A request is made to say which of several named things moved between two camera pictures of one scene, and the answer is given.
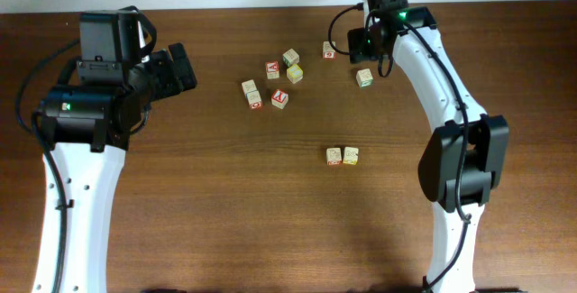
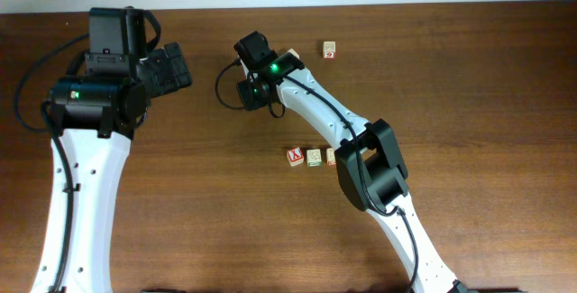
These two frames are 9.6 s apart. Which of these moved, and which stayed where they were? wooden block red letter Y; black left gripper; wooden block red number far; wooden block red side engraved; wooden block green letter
Moved: wooden block green letter; wooden block red letter Y
Stayed: wooden block red side engraved; wooden block red number far; black left gripper
